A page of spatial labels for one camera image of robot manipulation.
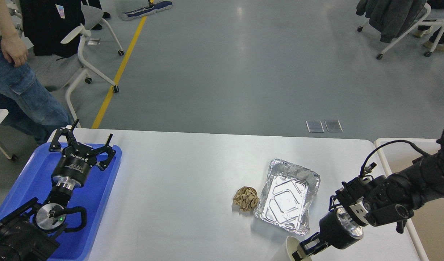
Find beige plastic bin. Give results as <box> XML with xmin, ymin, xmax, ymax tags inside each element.
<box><xmin>377</xmin><ymin>142</ymin><xmax>444</xmax><ymax>261</ymax></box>

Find blue dust mop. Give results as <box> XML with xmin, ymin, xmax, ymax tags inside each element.
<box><xmin>119</xmin><ymin>0</ymin><xmax>173</xmax><ymax>21</ymax></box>

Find bystander in blue jeans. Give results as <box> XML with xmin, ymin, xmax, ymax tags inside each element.
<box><xmin>0</xmin><ymin>0</ymin><xmax>73</xmax><ymax>145</ymax></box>

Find blue plastic tray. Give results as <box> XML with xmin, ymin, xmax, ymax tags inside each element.
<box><xmin>0</xmin><ymin>143</ymin><xmax>122</xmax><ymax>261</ymax></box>

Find floor socket plate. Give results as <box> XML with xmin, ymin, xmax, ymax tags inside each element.
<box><xmin>324</xmin><ymin>120</ymin><xmax>343</xmax><ymax>133</ymax></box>
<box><xmin>306</xmin><ymin>120</ymin><xmax>324</xmax><ymax>133</ymax></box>

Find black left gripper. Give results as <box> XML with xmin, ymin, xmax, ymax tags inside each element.
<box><xmin>49</xmin><ymin>119</ymin><xmax>117</xmax><ymax>189</ymax></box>

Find aluminium foil tray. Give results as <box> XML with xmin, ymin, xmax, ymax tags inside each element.
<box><xmin>254</xmin><ymin>158</ymin><xmax>321</xmax><ymax>236</ymax></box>

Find seated person legs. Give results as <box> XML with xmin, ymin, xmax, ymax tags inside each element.
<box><xmin>414</xmin><ymin>0</ymin><xmax>444</xmax><ymax>52</ymax></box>

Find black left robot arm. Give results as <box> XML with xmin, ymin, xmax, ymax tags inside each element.
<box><xmin>0</xmin><ymin>119</ymin><xmax>117</xmax><ymax>261</ymax></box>

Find dark grey coat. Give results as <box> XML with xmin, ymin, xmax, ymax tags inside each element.
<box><xmin>356</xmin><ymin>0</ymin><xmax>426</xmax><ymax>44</ymax></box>

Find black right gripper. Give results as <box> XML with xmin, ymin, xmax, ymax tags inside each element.
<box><xmin>292</xmin><ymin>207</ymin><xmax>363</xmax><ymax>261</ymax></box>

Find bystander hand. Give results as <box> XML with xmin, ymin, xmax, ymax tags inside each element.
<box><xmin>1</xmin><ymin>33</ymin><xmax>28</xmax><ymax>68</ymax></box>

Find grey office chair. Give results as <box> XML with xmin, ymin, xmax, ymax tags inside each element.
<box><xmin>16</xmin><ymin>0</ymin><xmax>119</xmax><ymax>119</ymax></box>

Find crumpled brown paper ball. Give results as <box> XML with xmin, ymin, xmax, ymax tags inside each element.
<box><xmin>232</xmin><ymin>186</ymin><xmax>259</xmax><ymax>212</ymax></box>

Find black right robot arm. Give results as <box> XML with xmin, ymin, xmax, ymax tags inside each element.
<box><xmin>290</xmin><ymin>129</ymin><xmax>444</xmax><ymax>261</ymax></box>

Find white paper cup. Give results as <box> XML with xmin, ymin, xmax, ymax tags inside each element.
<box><xmin>270</xmin><ymin>236</ymin><xmax>312</xmax><ymax>261</ymax></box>

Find left floor socket plate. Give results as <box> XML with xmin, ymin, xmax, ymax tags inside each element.
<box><xmin>306</xmin><ymin>120</ymin><xmax>324</xmax><ymax>133</ymax></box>

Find right floor socket plate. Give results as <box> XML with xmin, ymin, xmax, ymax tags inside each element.
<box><xmin>324</xmin><ymin>120</ymin><xmax>343</xmax><ymax>133</ymax></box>

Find black jacket on chair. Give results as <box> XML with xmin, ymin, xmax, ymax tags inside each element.
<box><xmin>19</xmin><ymin>0</ymin><xmax>85</xmax><ymax>58</ymax></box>

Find white chair with coat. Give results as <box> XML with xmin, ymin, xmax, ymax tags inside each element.
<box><xmin>357</xmin><ymin>3</ymin><xmax>444</xmax><ymax>60</ymax></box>

